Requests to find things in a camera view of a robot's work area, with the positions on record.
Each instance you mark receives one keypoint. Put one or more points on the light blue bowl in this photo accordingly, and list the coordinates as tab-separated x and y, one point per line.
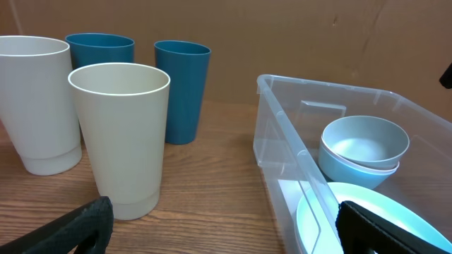
336	171

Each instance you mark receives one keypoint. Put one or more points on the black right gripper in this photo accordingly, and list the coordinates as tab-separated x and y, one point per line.
446	78

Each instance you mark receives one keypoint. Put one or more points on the clear plastic storage bin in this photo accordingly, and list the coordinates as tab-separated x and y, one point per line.
292	114

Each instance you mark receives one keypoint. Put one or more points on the cream cup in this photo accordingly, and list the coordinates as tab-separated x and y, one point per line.
37	107
122	111

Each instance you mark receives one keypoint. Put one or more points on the blue cup left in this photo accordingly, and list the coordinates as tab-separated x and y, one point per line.
95	48

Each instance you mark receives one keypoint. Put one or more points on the light blue plate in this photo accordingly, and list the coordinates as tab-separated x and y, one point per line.
317	235

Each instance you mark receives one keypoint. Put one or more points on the blue cup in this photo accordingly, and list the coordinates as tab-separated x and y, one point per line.
186	63
95	48

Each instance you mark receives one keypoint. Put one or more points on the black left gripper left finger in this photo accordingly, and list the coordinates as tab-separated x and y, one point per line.
86	229

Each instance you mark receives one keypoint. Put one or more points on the pink bowl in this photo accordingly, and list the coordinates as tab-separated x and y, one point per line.
378	171

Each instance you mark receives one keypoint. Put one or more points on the blue cup right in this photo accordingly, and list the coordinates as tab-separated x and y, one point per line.
186	63

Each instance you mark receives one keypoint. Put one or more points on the grey bowl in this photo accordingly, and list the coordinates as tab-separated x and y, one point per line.
369	141

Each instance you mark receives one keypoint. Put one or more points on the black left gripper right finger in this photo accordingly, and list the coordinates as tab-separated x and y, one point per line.
362	231

